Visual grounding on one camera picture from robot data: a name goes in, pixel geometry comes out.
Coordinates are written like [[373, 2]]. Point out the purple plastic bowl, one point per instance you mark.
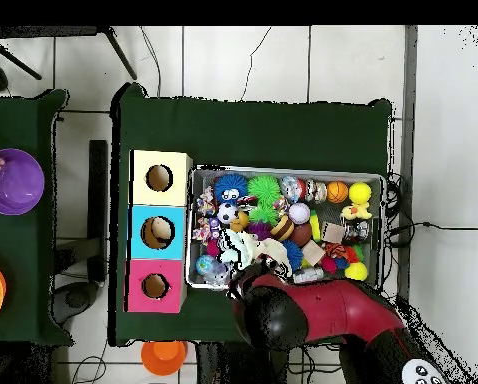
[[19, 184]]

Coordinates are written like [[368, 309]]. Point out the cream white waffle cloth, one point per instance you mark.
[[243, 246]]

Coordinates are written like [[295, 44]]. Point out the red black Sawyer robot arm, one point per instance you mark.
[[335, 312]]

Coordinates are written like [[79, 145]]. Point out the wooden box with three holes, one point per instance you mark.
[[159, 254]]

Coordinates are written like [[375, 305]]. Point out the dark green side tablecloth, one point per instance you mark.
[[19, 120]]

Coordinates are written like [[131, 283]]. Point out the black upright panel stand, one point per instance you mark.
[[98, 180]]

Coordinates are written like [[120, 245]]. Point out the black tripod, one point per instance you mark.
[[121, 53]]

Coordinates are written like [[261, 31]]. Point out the blue spiky ball with eyes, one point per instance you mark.
[[230, 187]]

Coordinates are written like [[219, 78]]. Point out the small soccer ball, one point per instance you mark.
[[227, 213]]

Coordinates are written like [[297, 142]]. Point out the orange plastic cup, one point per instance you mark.
[[163, 358]]

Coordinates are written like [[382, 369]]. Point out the large green spiky ball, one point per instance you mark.
[[264, 188]]

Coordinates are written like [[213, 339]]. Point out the toy hamburger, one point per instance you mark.
[[282, 229]]

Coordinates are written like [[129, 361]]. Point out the plain wooden cube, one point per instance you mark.
[[314, 252]]

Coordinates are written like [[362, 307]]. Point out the small orange basketball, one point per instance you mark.
[[337, 192]]

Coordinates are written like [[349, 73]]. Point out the yellow duck plush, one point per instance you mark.
[[357, 212]]

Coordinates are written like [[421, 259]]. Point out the yellow foam ball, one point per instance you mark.
[[360, 192], [356, 272]]

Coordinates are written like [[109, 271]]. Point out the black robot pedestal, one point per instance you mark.
[[215, 366]]

